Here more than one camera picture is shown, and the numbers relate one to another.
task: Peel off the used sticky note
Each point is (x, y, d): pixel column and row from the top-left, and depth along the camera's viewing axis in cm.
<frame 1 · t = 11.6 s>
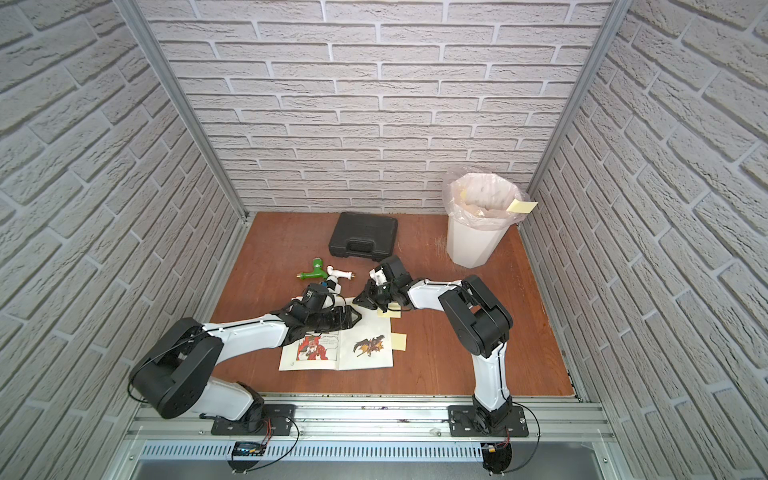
left hand: (347, 310, 90), fingers open
right hand: (355, 300, 90), fingers closed
open illustrated picture book: (365, 344, 87), on the table
black plastic tool case: (364, 235, 109), point 5 cm above the table
white trash bin with bag: (480, 208, 84), point 30 cm above the table
yellow sticky note on bin: (522, 206, 87), point 28 cm above the table
yellow sticky note lower: (399, 341, 89), on the table

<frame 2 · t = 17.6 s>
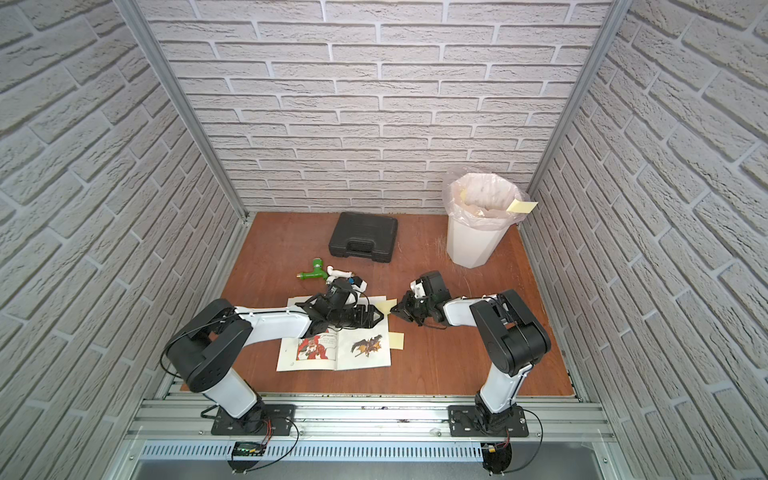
left hand: (369, 307, 90), fingers open
right hand: (392, 309, 92), fingers closed
the named things where they were.

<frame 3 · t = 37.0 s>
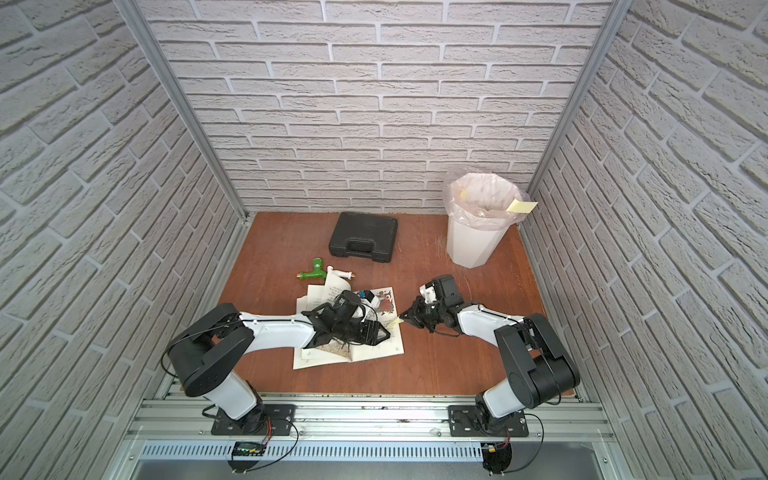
left hand: (378, 325, 87), fingers open
right hand: (402, 315, 88), fingers closed
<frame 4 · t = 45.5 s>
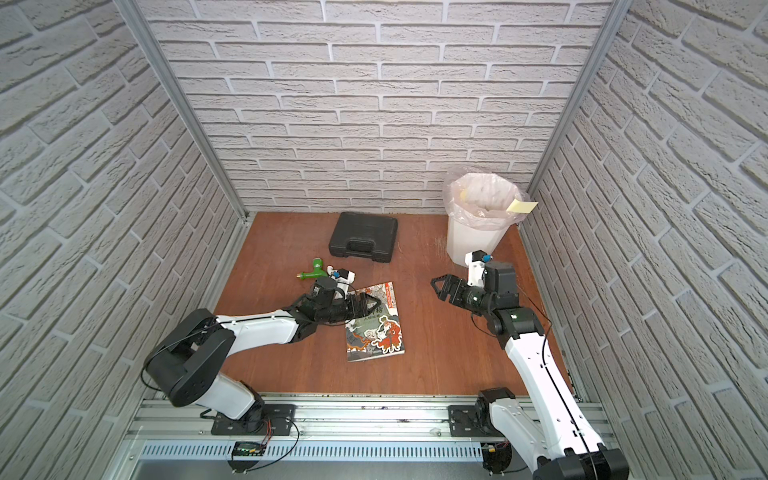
left hand: (366, 296, 88), fingers open
right hand: (446, 285, 77), fingers open
open illustrated picture book: (378, 333, 89), point 2 cm above the table
